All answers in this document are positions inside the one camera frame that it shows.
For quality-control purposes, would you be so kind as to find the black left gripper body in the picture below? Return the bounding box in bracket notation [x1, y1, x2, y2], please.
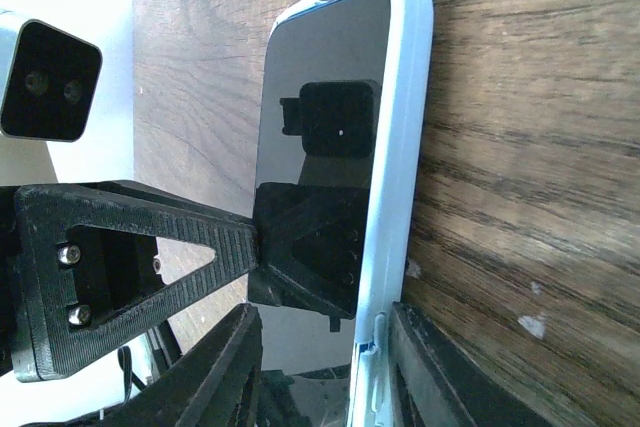
[1, 185, 30, 377]

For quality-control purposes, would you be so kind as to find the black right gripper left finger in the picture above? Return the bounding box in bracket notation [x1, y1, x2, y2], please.
[24, 302, 264, 427]

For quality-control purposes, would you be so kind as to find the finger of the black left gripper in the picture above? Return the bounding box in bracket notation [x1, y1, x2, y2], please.
[12, 181, 258, 381]

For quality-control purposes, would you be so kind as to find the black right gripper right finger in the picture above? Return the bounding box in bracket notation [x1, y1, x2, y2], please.
[388, 302, 550, 426]

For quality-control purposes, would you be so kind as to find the light blue phone case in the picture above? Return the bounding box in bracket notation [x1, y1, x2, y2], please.
[269, 0, 434, 426]

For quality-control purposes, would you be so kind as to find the blue phone black screen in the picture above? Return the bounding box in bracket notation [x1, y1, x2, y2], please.
[248, 0, 391, 426]

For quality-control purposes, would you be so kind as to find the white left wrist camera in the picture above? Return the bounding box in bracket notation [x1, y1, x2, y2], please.
[1, 9, 102, 142]

